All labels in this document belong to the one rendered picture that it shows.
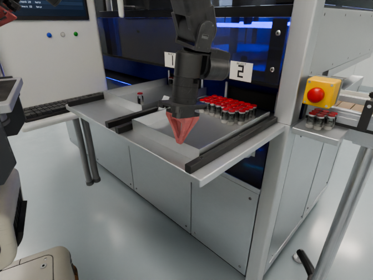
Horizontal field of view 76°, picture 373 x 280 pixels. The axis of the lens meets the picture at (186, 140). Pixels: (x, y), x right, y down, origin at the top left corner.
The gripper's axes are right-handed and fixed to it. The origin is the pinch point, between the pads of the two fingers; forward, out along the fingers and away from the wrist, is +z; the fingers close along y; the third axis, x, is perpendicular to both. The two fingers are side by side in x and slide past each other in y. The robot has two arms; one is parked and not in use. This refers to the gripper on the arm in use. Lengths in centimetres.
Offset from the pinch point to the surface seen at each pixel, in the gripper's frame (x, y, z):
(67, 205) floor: 115, 16, 89
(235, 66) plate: 9.0, 32.9, -17.5
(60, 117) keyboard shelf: 67, -2, 11
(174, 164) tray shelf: -2.4, -3.3, 4.6
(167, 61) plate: 44, 33, -16
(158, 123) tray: 18.6, 9.3, 1.9
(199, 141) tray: 0.7, 8.6, 2.2
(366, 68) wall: 38, 497, -35
